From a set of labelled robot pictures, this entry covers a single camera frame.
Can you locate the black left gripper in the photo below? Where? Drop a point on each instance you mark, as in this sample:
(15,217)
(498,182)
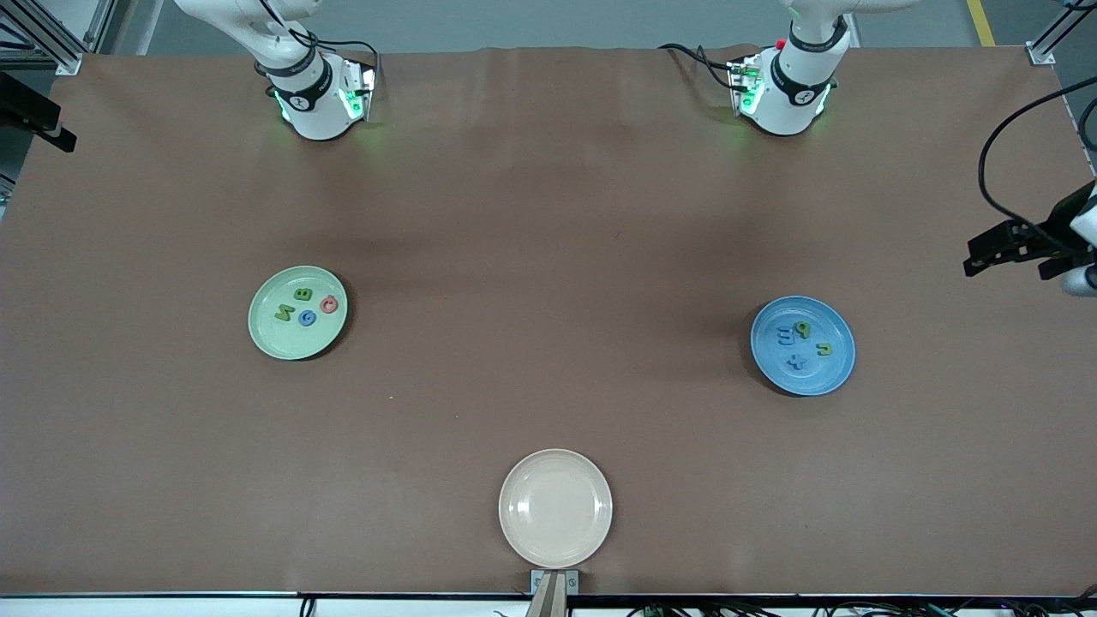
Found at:
(1051,233)

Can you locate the blue letter x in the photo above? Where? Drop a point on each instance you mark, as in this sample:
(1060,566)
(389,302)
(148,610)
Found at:
(797,361)

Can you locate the blue letter m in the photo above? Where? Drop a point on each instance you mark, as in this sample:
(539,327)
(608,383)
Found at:
(785,335)

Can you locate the green letter N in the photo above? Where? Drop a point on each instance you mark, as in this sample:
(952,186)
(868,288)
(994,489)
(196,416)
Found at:
(284,313)

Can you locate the blue letter G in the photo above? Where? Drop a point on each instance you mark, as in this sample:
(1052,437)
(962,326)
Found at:
(307,318)

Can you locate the pink letter Q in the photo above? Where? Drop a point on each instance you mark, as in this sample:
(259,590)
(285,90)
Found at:
(329,303)

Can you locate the grey arm base connector box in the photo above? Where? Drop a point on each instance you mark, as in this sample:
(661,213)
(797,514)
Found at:
(356,90)
(744,86)

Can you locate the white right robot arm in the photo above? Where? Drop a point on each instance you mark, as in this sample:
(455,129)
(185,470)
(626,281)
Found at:
(317,116)

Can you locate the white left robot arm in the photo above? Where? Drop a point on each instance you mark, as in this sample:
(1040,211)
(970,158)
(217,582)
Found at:
(793,103)

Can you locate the blue plate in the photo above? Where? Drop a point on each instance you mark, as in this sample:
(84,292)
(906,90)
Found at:
(823,377)

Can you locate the light green plate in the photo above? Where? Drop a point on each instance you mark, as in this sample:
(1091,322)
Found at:
(296,343)

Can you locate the brown table cover mat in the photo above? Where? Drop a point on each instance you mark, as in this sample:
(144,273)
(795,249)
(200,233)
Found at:
(548,171)

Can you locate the white table edge strip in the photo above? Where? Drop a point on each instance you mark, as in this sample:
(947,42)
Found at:
(171,607)

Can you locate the beige plate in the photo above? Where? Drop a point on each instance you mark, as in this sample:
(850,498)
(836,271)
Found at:
(555,508)

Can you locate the aluminium frame profile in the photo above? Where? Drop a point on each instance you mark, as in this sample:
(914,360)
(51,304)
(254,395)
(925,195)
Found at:
(1042,55)
(67,62)

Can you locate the metal camera post bracket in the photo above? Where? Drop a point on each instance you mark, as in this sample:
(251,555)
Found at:
(554,591)

